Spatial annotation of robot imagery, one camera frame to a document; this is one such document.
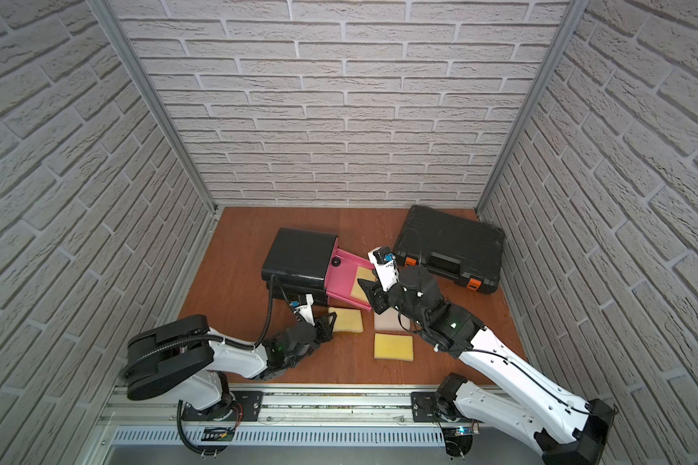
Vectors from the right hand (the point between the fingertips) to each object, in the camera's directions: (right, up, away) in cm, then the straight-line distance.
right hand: (370, 276), depth 70 cm
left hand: (-7, -13, +14) cm, 20 cm away
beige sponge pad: (+7, -17, +19) cm, 27 cm away
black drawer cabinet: (-20, +2, +14) cm, 25 cm away
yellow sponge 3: (-1, -2, +23) cm, 23 cm away
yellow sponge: (+7, -23, +13) cm, 27 cm away
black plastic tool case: (+36, +4, +30) cm, 47 cm away
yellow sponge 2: (-6, -16, +16) cm, 23 cm away
